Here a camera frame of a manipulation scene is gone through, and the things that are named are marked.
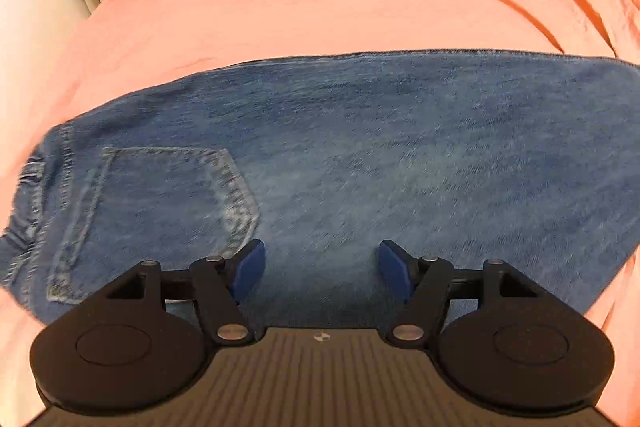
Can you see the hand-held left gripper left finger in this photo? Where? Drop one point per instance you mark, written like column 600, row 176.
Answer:
column 250, row 268

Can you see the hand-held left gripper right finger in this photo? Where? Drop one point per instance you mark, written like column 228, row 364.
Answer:
column 394, row 268

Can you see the blue denim pants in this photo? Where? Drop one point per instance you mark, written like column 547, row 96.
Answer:
column 380, row 147

